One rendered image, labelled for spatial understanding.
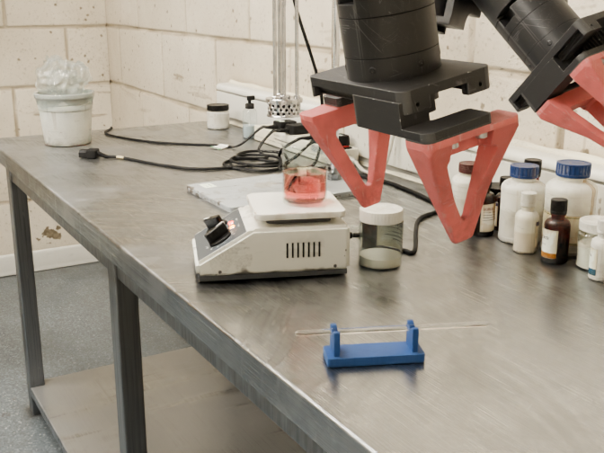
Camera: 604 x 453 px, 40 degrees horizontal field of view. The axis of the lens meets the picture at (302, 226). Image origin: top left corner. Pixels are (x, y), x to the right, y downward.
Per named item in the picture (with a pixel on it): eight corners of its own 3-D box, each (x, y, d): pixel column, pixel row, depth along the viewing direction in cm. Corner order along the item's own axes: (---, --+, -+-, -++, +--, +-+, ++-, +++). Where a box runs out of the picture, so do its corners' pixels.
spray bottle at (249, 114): (252, 136, 214) (251, 94, 211) (260, 137, 211) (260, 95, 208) (239, 137, 212) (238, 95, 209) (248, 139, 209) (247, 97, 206)
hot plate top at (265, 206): (255, 221, 105) (255, 215, 105) (245, 199, 117) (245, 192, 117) (347, 217, 107) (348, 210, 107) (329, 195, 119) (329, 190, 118)
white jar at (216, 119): (227, 129, 223) (226, 106, 221) (205, 129, 223) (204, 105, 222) (231, 126, 229) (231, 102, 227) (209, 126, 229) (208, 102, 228)
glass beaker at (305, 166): (275, 208, 109) (275, 146, 107) (287, 198, 115) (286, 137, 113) (327, 212, 108) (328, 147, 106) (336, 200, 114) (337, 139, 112)
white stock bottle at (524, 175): (536, 248, 121) (541, 171, 118) (492, 242, 124) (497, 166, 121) (545, 236, 126) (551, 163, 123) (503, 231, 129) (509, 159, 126)
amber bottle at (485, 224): (463, 235, 128) (466, 173, 125) (474, 228, 131) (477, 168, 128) (487, 238, 126) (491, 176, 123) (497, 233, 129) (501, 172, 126)
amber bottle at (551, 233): (561, 256, 117) (566, 195, 115) (572, 264, 114) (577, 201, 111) (536, 257, 117) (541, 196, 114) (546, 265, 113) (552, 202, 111)
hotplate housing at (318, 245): (196, 285, 106) (194, 225, 104) (192, 253, 118) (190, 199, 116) (366, 275, 109) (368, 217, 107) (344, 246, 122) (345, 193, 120)
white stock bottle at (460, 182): (491, 224, 134) (495, 163, 131) (470, 230, 130) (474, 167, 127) (463, 217, 137) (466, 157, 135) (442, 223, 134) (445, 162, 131)
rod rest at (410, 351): (327, 368, 83) (327, 334, 82) (322, 354, 86) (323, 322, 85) (425, 362, 84) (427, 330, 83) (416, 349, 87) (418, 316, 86)
